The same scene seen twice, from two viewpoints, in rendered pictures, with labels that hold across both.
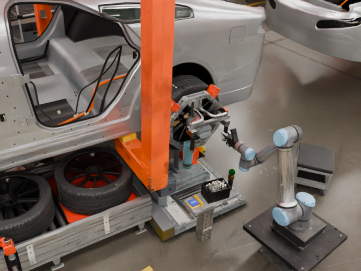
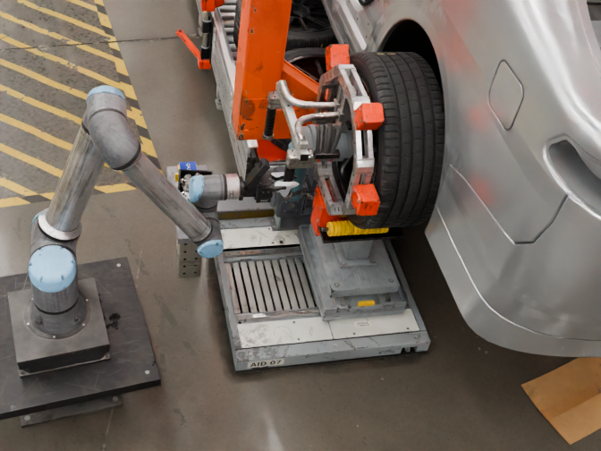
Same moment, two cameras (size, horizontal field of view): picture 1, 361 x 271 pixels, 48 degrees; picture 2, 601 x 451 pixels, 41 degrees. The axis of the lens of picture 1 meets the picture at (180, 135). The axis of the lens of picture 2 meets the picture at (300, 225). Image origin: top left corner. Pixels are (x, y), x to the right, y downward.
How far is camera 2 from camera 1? 424 cm
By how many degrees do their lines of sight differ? 76
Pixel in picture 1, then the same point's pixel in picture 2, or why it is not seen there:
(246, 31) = (521, 114)
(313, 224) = (34, 337)
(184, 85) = (376, 59)
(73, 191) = not seen: hidden behind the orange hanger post
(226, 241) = (156, 296)
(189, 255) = (157, 234)
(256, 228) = (107, 271)
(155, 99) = not seen: outside the picture
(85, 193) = not seen: hidden behind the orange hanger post
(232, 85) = (459, 227)
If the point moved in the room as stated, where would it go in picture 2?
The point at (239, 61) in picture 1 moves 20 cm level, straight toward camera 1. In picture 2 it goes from (486, 184) to (426, 157)
